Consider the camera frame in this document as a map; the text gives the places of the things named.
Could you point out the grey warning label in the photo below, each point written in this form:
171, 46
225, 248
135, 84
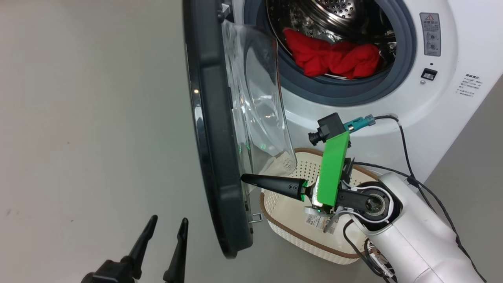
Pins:
430, 35

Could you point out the white front-load washing machine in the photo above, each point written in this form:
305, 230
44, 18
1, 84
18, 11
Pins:
452, 98

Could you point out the small printed text sticker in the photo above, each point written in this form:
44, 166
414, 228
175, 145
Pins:
469, 84

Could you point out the grey rubber door seal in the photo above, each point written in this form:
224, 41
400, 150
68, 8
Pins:
334, 92

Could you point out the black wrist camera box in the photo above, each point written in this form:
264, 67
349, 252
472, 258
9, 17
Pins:
330, 127

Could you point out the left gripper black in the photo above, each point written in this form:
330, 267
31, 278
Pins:
110, 273

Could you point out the white barcode tag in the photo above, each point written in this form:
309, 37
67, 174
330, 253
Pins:
315, 222

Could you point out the red garment white trim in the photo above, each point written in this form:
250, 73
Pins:
310, 55

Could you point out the metal door latch hook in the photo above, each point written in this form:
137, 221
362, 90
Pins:
256, 217

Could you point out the steel washer drum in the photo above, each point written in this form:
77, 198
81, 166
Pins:
353, 15

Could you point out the cream perforated laundry basket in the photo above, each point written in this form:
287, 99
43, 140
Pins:
290, 232

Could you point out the black door latch socket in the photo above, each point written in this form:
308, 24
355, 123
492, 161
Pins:
429, 74

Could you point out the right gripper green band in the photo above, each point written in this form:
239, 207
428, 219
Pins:
330, 173

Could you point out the dark round washer door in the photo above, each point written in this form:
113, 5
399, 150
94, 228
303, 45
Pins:
216, 137

